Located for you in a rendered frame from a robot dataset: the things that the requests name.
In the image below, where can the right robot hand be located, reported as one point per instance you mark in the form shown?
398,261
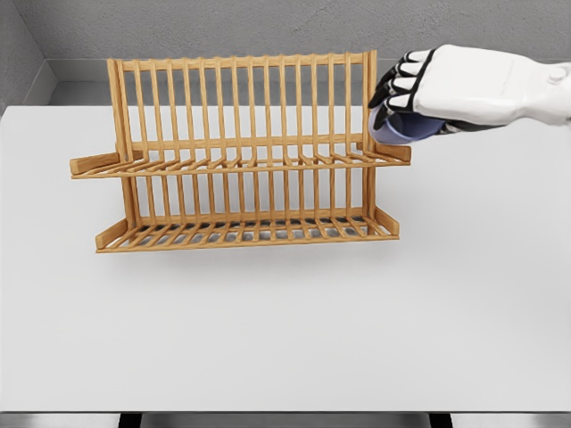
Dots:
464,84

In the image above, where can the blue cup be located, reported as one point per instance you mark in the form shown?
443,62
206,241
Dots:
403,129

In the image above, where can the wooden two-tier dish rack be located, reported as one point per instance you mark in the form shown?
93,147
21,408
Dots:
243,156

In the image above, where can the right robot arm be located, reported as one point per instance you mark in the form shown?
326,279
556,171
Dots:
555,93

